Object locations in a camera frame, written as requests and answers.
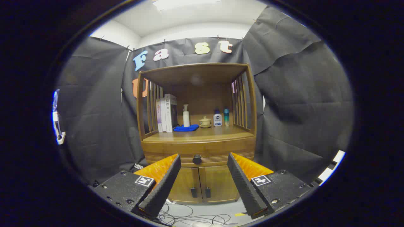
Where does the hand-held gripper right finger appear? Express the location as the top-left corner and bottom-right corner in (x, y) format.
(227, 152), (311, 220)

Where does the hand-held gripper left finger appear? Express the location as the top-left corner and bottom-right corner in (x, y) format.
(89, 154), (182, 219)

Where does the wooden drawer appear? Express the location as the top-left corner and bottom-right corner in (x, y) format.
(141, 136), (255, 167)

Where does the wooden cabinet door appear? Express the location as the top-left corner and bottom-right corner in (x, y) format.
(168, 167), (203, 203)
(199, 166), (240, 203)

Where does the wooden countertop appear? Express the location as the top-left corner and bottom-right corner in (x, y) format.
(144, 125), (254, 142)

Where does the wooden cabinet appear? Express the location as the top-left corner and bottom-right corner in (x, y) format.
(136, 62), (258, 204)

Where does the blue folded cloth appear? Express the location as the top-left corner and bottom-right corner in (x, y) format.
(173, 124), (199, 132)

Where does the thin white book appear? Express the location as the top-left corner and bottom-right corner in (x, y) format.
(160, 97), (168, 133)

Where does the purple white book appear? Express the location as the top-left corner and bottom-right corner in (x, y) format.
(156, 98), (163, 133)

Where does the white pump bottle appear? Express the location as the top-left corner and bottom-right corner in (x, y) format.
(183, 104), (191, 127)

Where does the white book with dark cover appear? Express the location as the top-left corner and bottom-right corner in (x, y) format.
(164, 94), (178, 133)

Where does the white black striped object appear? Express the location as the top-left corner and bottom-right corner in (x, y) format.
(311, 150), (346, 187)

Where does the ceiling light panel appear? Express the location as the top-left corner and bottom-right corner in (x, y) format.
(152, 0), (221, 11)

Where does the tangle of black cables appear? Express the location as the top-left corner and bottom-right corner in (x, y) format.
(139, 202), (240, 227)

